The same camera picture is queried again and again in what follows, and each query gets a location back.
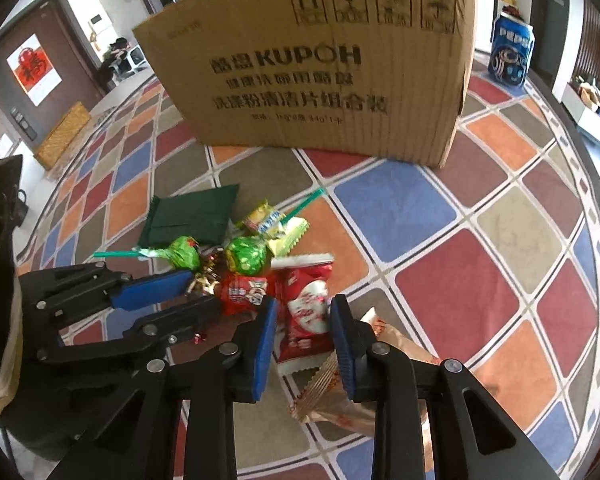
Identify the teal stick lollipop upper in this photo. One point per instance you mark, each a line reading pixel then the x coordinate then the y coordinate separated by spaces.
pixel 302 206

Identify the green lollipop with teal stick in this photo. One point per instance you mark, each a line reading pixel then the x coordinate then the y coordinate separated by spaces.
pixel 182 253

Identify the red white snack packet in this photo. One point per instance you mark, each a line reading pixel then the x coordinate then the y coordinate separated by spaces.
pixel 306 341

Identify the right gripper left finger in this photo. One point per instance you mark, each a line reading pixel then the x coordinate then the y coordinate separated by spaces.
pixel 134 435

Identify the gold red foil candy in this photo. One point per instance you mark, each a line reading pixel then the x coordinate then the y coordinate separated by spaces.
pixel 207 280

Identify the woven yellow box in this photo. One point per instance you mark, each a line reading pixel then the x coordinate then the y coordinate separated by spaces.
pixel 61 136

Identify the brown cardboard box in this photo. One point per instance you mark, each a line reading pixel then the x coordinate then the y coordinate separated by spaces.
pixel 382 78

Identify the small red cartoon snack packet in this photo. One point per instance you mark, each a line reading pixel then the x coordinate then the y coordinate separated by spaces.
pixel 241 294

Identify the tan paper snack bag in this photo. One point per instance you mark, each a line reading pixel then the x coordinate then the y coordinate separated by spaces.
pixel 324 399

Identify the round green wrapped candy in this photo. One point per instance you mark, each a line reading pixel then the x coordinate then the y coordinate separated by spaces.
pixel 246 255

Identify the red fu character poster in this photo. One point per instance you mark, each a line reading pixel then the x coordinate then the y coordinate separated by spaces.
pixel 33 70

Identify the blue Pepsi can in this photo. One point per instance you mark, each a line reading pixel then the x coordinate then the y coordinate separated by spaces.
pixel 512 48

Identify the white low tv cabinet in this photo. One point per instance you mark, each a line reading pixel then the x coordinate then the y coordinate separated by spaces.
pixel 582 100

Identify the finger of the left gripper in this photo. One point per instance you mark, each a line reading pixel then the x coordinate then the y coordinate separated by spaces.
pixel 148 333
pixel 155 287

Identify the colourful checkered table mat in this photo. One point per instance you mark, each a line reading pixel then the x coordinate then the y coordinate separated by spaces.
pixel 493 260

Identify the yellow green candy packet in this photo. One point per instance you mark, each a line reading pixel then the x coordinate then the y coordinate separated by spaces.
pixel 281 232

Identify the dark green snack pouch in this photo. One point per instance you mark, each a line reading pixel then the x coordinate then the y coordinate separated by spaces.
pixel 203 215

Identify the brown entrance door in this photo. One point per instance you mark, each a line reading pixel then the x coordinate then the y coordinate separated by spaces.
pixel 63 40

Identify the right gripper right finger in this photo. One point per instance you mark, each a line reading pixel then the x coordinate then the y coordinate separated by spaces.
pixel 429 417

